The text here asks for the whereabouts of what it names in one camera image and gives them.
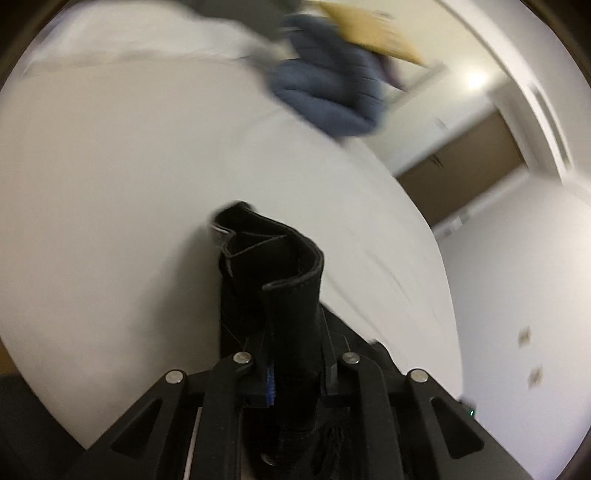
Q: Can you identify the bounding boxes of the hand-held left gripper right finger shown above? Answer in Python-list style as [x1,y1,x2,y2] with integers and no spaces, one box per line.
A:
[318,314,532,480]

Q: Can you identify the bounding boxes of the white wardrobe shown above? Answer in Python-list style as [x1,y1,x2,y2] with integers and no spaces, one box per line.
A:
[383,65,499,176]

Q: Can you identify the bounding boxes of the bed with white sheet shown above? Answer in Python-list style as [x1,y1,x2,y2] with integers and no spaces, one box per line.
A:
[0,9,465,450]

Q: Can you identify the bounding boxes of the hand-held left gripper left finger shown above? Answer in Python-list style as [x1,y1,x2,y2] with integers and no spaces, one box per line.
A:
[78,351,278,480]

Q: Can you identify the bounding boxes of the grey padded headboard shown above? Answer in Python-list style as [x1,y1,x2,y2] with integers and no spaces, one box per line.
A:
[185,0,305,65]

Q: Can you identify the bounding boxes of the folded blue duvet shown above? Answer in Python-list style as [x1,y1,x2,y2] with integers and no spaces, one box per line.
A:
[268,13,389,139]

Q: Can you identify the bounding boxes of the purple pillow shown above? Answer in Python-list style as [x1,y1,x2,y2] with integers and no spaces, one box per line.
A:
[376,51,407,90]

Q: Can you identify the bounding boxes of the black pants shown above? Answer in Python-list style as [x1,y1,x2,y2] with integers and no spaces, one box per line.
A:
[210,200,393,480]

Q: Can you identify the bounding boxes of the brown door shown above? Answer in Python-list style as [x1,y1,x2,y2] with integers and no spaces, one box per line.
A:
[397,111,527,232]

